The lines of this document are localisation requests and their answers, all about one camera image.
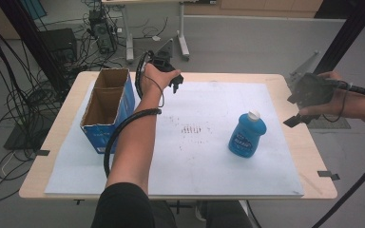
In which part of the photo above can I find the teal panel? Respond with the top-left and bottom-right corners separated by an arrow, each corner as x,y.
18,0 -> 48,21

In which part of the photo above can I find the grey floor mat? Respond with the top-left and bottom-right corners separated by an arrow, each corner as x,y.
307,116 -> 352,130

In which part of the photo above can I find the person's right hand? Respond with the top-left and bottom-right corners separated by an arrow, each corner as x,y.
298,70 -> 347,118

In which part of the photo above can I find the black floor mat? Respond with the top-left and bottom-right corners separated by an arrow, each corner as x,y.
3,117 -> 56,151

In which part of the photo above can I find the right gripper black corrugated cable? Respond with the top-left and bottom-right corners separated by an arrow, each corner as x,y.
312,78 -> 365,228

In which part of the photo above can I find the person's left hand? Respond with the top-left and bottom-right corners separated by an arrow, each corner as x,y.
140,62 -> 183,99

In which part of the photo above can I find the blue cardboard box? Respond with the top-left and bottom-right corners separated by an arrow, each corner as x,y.
79,67 -> 137,155

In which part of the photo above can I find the person's leg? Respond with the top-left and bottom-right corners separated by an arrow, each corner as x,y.
148,200 -> 179,228
202,199 -> 255,228

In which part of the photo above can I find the person's right leg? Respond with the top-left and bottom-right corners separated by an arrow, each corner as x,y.
202,199 -> 255,228

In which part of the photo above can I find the black metal post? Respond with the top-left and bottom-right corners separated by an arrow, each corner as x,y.
313,0 -> 365,75
0,0 -> 72,96

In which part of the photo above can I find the person's left leg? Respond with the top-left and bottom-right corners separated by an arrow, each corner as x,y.
148,200 -> 179,228

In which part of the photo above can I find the person's black left sleeve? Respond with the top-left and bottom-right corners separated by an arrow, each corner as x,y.
90,182 -> 155,228

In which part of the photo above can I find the wooden cabinet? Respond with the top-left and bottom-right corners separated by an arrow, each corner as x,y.
183,0 -> 325,19

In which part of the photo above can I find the black equipment box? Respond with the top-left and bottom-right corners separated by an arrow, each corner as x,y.
38,28 -> 79,65

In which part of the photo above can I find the white desk frame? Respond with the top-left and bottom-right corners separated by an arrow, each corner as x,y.
101,0 -> 218,63

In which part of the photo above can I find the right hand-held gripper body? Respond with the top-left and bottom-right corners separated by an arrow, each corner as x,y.
286,50 -> 336,108

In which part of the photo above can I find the thin black cord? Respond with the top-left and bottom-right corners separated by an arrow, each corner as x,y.
321,85 -> 347,124
144,74 -> 166,108

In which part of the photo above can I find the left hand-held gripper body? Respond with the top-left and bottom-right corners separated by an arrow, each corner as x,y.
152,37 -> 177,73

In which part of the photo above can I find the white paper sheet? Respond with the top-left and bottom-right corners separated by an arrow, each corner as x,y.
44,80 -> 304,198

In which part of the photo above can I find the blue bottle with white cap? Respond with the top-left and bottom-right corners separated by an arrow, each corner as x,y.
227,109 -> 268,159

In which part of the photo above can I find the black computer tower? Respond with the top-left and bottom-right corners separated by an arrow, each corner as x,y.
87,9 -> 119,55

